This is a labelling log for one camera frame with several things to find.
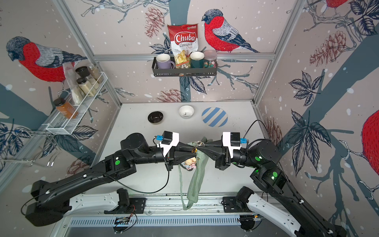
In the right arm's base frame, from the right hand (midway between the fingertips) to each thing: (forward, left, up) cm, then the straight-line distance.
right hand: (199, 144), depth 47 cm
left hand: (-1, +1, -2) cm, 3 cm away
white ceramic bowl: (+51, +10, -41) cm, 66 cm away
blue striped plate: (+48, -11, -43) cm, 66 cm away
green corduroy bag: (-10, +2, -16) cm, 19 cm away
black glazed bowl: (+43, +33, -40) cm, 67 cm away
